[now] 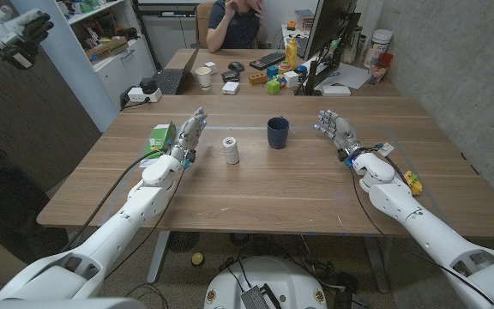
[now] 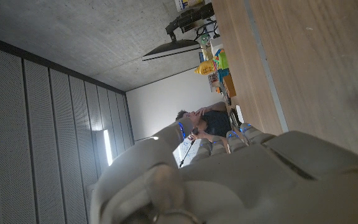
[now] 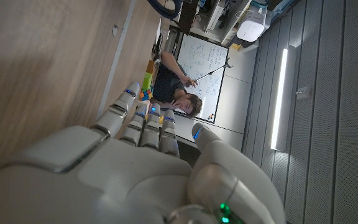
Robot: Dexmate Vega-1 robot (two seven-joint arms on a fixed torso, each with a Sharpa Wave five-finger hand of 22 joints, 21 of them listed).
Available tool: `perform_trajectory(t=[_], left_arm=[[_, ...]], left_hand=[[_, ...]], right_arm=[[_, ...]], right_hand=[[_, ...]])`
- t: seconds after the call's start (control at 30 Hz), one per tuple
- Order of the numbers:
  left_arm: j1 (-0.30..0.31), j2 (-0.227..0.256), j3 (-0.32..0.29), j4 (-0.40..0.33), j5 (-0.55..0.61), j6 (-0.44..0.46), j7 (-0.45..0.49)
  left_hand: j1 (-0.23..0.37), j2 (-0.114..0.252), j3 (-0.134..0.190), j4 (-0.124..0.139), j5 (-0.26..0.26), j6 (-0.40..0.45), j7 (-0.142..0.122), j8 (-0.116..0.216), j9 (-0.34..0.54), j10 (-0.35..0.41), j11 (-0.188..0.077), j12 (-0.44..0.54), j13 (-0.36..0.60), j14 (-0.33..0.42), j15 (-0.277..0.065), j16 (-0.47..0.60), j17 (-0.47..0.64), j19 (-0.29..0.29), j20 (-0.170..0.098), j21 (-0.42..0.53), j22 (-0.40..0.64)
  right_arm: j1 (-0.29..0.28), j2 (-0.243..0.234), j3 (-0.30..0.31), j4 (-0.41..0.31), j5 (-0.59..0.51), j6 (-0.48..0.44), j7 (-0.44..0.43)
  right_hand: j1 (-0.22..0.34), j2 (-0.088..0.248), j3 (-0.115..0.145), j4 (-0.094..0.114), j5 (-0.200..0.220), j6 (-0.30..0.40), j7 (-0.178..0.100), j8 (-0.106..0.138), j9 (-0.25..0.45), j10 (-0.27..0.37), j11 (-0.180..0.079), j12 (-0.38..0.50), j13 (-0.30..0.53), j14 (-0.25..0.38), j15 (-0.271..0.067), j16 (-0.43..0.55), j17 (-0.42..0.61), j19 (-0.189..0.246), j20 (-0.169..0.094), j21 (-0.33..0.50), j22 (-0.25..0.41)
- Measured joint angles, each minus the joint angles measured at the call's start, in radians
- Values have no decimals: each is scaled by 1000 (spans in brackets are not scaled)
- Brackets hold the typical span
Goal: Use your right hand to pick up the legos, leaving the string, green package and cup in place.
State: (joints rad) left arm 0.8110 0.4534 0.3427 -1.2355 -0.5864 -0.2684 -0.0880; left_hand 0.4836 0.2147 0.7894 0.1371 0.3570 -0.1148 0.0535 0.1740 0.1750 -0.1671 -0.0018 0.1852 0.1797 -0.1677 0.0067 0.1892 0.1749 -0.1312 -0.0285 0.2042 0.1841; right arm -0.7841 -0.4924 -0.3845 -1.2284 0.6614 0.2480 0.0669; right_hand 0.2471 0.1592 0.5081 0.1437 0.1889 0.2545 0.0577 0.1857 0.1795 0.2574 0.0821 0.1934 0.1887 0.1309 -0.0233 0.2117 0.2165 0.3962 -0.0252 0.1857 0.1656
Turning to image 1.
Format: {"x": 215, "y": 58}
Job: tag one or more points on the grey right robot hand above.
{"x": 341, "y": 131}

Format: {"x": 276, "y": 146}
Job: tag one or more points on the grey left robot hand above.
{"x": 189, "y": 133}

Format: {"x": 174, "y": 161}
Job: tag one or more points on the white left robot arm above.
{"x": 144, "y": 201}

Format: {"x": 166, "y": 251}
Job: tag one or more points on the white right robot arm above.
{"x": 401, "y": 201}

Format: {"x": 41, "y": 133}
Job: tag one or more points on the green package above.
{"x": 159, "y": 139}

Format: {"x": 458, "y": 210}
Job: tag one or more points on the white paper cup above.
{"x": 204, "y": 78}

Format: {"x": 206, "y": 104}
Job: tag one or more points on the dark blue cup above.
{"x": 278, "y": 135}

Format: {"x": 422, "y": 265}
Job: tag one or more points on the red snack cup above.
{"x": 379, "y": 68}

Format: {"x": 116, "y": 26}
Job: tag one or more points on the white flat box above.
{"x": 336, "y": 90}

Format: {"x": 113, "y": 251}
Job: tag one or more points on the white wrist tag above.
{"x": 385, "y": 149}

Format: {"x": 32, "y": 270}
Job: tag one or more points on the black laptop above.
{"x": 170, "y": 81}

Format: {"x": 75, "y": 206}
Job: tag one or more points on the white paper sheets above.
{"x": 352, "y": 76}

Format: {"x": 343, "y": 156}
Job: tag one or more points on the white square charger box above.
{"x": 230, "y": 87}

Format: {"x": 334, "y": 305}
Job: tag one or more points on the black power adapter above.
{"x": 148, "y": 85}

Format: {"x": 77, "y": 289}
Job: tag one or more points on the white power strip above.
{"x": 137, "y": 95}

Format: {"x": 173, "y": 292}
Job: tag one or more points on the small white cube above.
{"x": 210, "y": 67}

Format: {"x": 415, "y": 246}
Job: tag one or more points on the black wallet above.
{"x": 230, "y": 76}

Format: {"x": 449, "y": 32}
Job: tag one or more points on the large white cube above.
{"x": 291, "y": 79}

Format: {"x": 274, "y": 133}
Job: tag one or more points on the blue round lid object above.
{"x": 301, "y": 70}

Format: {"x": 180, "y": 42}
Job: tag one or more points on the red blue toy blocks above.
{"x": 280, "y": 80}

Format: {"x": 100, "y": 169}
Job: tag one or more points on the green cube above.
{"x": 273, "y": 86}

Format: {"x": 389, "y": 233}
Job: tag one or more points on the dark computer mouse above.
{"x": 236, "y": 66}

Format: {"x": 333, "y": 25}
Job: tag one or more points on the wooden office desk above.
{"x": 225, "y": 56}

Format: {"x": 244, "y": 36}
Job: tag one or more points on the orange brick block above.
{"x": 257, "y": 78}

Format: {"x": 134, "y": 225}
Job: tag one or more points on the blue cube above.
{"x": 272, "y": 71}

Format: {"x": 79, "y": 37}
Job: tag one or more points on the yellow orange purple lego cluster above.
{"x": 414, "y": 185}

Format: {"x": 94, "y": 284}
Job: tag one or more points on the yellow bottle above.
{"x": 290, "y": 53}

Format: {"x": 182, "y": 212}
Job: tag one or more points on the white canister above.
{"x": 377, "y": 45}

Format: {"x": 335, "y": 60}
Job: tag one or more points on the black keyboard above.
{"x": 267, "y": 60}

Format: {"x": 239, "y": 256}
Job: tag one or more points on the black round floor fan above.
{"x": 182, "y": 241}

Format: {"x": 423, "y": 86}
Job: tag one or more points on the black computer monitor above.
{"x": 326, "y": 23}

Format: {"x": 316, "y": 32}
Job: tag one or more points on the brown office chair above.
{"x": 202, "y": 23}

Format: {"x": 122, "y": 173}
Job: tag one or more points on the seated person in dark shirt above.
{"x": 238, "y": 30}

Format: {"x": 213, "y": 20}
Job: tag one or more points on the small orange object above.
{"x": 290, "y": 25}

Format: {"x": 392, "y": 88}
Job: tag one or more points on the clear storage box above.
{"x": 304, "y": 19}

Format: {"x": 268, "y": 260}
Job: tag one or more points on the cardboard box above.
{"x": 105, "y": 49}

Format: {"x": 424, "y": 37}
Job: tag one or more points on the white shelf cabinet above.
{"x": 80, "y": 81}

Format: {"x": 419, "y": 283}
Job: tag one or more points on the yellow ball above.
{"x": 197, "y": 259}

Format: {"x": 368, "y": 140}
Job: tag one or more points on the grey table leg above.
{"x": 158, "y": 257}
{"x": 376, "y": 264}

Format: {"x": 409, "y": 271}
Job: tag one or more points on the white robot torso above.
{"x": 281, "y": 279}

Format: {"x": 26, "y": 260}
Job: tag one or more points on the black white teleoperation glove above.
{"x": 15, "y": 34}

